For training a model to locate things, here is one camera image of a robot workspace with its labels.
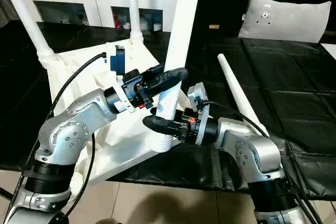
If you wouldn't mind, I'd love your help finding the white plastic table leg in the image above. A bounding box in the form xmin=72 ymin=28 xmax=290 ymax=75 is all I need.
xmin=154 ymin=0 xmax=204 ymax=153
xmin=217 ymin=53 xmax=270 ymax=138
xmin=125 ymin=0 xmax=144 ymax=45
xmin=0 ymin=0 xmax=57 ymax=63

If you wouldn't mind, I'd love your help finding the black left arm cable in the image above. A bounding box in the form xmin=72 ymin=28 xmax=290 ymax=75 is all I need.
xmin=65 ymin=132 xmax=96 ymax=217

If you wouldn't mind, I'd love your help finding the black camera cable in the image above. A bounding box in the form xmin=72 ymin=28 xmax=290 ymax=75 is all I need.
xmin=5 ymin=52 xmax=108 ymax=219
xmin=202 ymin=100 xmax=323 ymax=224

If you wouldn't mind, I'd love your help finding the brown curtain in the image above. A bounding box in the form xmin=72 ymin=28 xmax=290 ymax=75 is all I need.
xmin=0 ymin=0 xmax=22 ymax=28

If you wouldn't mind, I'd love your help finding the white plastic table top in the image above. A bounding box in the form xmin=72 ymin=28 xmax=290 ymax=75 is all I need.
xmin=38 ymin=39 xmax=182 ymax=190

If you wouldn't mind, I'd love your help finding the white flat board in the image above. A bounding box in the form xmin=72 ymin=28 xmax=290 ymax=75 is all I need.
xmin=320 ymin=42 xmax=336 ymax=61

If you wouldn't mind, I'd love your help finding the black work mat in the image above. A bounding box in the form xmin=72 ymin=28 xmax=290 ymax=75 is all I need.
xmin=0 ymin=19 xmax=336 ymax=201

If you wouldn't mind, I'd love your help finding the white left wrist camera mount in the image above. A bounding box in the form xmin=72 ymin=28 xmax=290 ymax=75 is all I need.
xmin=104 ymin=42 xmax=137 ymax=114

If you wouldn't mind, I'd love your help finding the grey cushion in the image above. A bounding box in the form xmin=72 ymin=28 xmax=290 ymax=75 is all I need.
xmin=238 ymin=0 xmax=332 ymax=43

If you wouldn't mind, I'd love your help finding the black left camera cable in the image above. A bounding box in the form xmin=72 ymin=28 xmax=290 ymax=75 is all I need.
xmin=5 ymin=52 xmax=108 ymax=219

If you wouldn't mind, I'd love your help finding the black right camera cable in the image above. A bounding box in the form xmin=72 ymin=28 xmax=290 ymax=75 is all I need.
xmin=202 ymin=100 xmax=323 ymax=224

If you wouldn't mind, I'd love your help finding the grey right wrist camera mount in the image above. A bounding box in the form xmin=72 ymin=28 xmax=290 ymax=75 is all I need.
xmin=186 ymin=82 xmax=211 ymax=146

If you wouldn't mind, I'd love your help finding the black table support leg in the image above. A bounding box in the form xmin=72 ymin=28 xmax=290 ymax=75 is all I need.
xmin=0 ymin=186 xmax=13 ymax=201

